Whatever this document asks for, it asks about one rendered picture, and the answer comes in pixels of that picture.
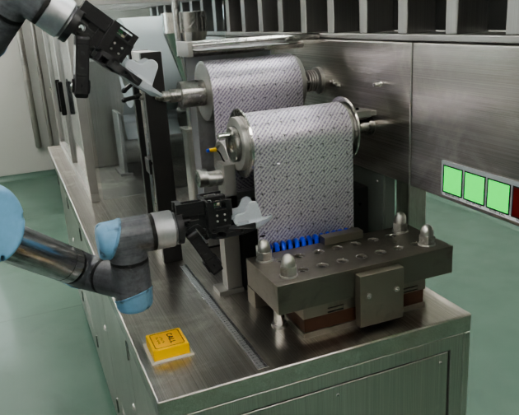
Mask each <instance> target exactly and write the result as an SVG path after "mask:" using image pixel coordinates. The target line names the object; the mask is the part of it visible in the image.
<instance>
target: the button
mask: <svg viewBox="0 0 519 415"><path fill-rule="evenodd" d="M146 343H147V348H148V350H149V352H150V353H151V355H152V358H153V360H154V361H160V360H164V359H167V358H171V357H177V356H179V355H183V354H186V353H189V343H188V341H187V339H186V338H185V336H184V335H183V333H182V331H181V330H180V328H177V329H170V330H167V331H163V332H160V333H154V334H150V335H147V336H146Z"/></svg>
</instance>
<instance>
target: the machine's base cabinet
mask: <svg viewBox="0 0 519 415"><path fill-rule="evenodd" d="M57 177H58V175H57ZM58 185H60V190H61V195H62V200H63V210H64V216H65V221H66V226H67V231H68V240H69V245H71V246H73V247H75V248H78V249H81V250H83V251H86V252H87V253H90V252H89V250H88V248H87V245H86V242H85V241H84V238H83V236H82V233H81V231H80V228H79V226H78V224H77V221H76V218H75V216H74V214H73V212H72V209H71V207H70V204H69V202H68V199H67V196H66V194H65V193H64V190H63V186H62V185H61V183H60V180H59V178H58ZM78 291H79V294H80V297H81V300H82V304H83V307H84V310H85V313H86V317H87V320H88V324H89V326H90V329H91V334H92V337H93V339H94V342H95V345H96V350H97V352H98V355H99V358H100V361H101V365H102V368H103V371H104V374H105V378H106V382H107V385H108V387H109V390H110V395H111V398H112V400H113V403H114V406H115V411H116V413H117V415H157V414H156V412H155V409H154V407H153V406H152V402H151V400H150V398H149V396H148V393H147V390H146V388H145V385H144V383H143V380H142V378H141V376H140V374H139V371H138V368H137V366H136V364H135V361H134V359H133V356H132V354H131V352H130V350H129V346H128V344H127V342H126V340H125V337H124V334H123V332H122V330H121V328H120V326H119V322H118V320H117V318H116V316H115V313H114V310H113V308H112V306H111V304H110V300H109V298H108V296H105V295H101V294H99V293H95V292H92V291H87V290H83V289H78ZM469 353H470V331H466V332H464V333H459V334H456V335H452V336H450V337H447V338H442V339H439V340H436V341H433V342H430V343H425V344H422V345H419V346H417V347H412V348H408V349H405V350H403V351H399V352H395V353H391V354H389V355H385V356H383V357H378V358H375V359H371V360H369V361H364V362H361V363H358V364H355V365H352V366H347V367H345V368H341V369H338V370H336V371H331V372H327V373H324V374H322V375H317V376H314V377H311V378H308V379H304V380H300V381H297V382H294V383H291V384H288V385H283V386H280V387H278V388H274V389H269V390H266V391H264V392H260V393H258V394H252V395H250V396H246V397H244V398H241V399H236V400H233V401H230V402H227V403H222V404H219V405H216V406H213V407H211V408H205V409H202V410H199V411H197V412H193V413H188V414H185V415H466V401H467V385H468V369H469Z"/></svg>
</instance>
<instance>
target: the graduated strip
mask: <svg viewBox="0 0 519 415"><path fill-rule="evenodd" d="M179 267H180V269H181V270H182V272H183V273H184V274H185V276H186V277H187V278H188V279H189V280H190V282H191V283H192V284H193V286H194V287H195V288H196V290H197V291H198V292H199V294H200V295H201V297H202V298H203V299H204V300H205V301H206V302H207V304H208V305H209V307H210V308H211V309H212V311H213V312H214V314H215V315H216V316H217V317H218V318H219V319H220V321H221V322H222V324H223V325H224V326H225V328H226V329H227V330H228V332H229V333H230V334H231V336H232V337H233V338H234V339H235V340H236V342H237V343H238V344H239V346H240V347H241V349H242V350H243V351H244V353H245V354H246V355H247V356H248V357H249V358H250V360H251V361H252V363H253V364H254V365H255V367H256V368H257V370H260V369H264V368H267V367H269V366H268V365H267V363H266V362H265V361H264V359H263V358H262V357H261V356H260V354H259V353H258V352H257V351H256V350H255V349H254V348H253V346H252V345H251V344H250V342H249V341H248V340H247V339H246V337H245V336H244V335H243V333H242V332H241V331H240V330H239V329H238V328H237V327H236V325H235V324H234V323H233V321H232V320H231V319H230V317H229V316H228V315H227V314H226V312H225V311H224V310H223V309H222V307H221V306H220V305H219V304H218V303H217V302H216V300H215V299H214V298H213V296H212V295H211V294H210V293H209V291H208V290H207V289H206V287H205V286H204V285H203V284H202V283H201V281H199V279H198V278H197V277H196V276H195V274H194V273H193V272H192V270H191V269H190V268H189V266H188V265H187V264H186V265H181V266H179Z"/></svg>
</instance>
